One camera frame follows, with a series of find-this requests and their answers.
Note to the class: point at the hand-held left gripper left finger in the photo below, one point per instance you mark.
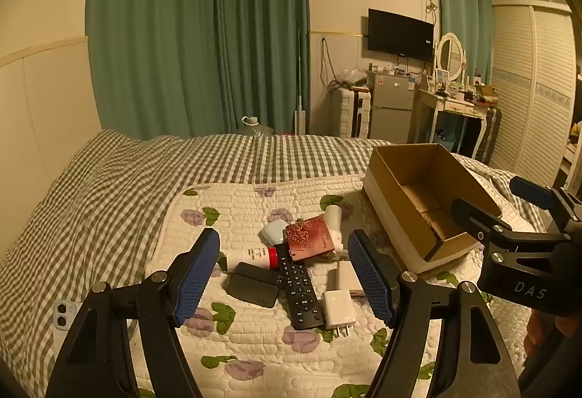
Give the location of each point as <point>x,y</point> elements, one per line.
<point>196,277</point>

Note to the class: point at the black remote control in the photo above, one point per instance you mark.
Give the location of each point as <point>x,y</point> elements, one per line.
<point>298,289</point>

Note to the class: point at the white mop pole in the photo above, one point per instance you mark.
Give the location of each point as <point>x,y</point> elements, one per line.
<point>300,107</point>

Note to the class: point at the red floral card box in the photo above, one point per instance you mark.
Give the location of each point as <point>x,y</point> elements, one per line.
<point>314,242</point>

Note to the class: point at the black wall television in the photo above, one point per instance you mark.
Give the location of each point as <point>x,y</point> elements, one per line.
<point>400,34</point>

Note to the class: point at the narrow green curtain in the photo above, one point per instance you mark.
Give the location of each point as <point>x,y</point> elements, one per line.
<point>463,2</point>

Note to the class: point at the black wallet case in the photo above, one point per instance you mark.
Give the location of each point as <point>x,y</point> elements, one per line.
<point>251,290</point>

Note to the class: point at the small white bottle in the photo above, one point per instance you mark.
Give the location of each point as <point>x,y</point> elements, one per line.
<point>334,218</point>

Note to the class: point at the white tube red cap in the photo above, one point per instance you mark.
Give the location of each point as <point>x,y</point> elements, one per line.
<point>249,256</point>

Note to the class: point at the white charger plug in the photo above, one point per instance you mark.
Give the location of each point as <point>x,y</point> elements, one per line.
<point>337,307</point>

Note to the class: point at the white oval vanity mirror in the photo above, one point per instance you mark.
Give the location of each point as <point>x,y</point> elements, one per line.
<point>450,55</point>

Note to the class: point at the white suitcase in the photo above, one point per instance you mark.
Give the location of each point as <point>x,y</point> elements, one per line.
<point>350,111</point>

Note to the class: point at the dark brown suitcase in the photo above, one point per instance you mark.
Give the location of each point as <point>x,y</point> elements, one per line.
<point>492,132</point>

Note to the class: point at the person's right hand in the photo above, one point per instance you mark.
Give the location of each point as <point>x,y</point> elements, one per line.
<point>539,330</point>

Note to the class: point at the white vanity table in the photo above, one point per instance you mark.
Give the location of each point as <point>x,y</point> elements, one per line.
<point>448,106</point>

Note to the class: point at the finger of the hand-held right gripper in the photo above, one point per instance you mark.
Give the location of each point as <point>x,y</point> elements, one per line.
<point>475,212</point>
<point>529,191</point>

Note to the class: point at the white louvred wardrobe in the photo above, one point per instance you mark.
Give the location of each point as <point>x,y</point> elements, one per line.
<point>532,93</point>

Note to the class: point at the white box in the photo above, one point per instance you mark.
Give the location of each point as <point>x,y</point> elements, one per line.
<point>345,276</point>

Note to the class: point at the floral quilted mat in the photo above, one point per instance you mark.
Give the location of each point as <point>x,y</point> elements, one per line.
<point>227,207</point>

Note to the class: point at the grey small fridge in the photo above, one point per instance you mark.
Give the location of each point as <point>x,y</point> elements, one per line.
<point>393,102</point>

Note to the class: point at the brown cardboard box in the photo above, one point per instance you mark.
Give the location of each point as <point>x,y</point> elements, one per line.
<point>409,173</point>

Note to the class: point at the phone with pale case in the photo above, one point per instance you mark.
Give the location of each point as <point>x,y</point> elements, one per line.
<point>62,315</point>

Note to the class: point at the light blue earbuds case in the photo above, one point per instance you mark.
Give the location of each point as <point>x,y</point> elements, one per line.
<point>273,232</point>

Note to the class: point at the grey water jug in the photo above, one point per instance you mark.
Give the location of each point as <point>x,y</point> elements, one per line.
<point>257,129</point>

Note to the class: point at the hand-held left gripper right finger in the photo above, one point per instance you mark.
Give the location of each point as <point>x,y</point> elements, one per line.
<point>373,282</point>

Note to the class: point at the wide green curtain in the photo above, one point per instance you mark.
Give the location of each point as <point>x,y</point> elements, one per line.
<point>150,30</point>

